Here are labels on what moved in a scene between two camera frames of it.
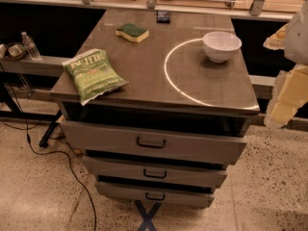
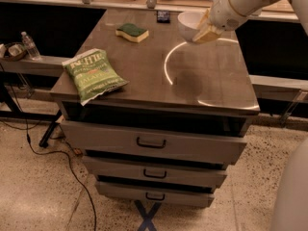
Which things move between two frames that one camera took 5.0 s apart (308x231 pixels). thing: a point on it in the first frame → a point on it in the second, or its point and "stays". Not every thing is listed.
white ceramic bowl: (220, 46) → (188, 23)
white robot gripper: (298, 38) → (224, 12)
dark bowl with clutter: (12, 51) stays
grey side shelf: (46, 65) stays
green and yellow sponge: (133, 33) stays
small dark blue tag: (163, 16) stays
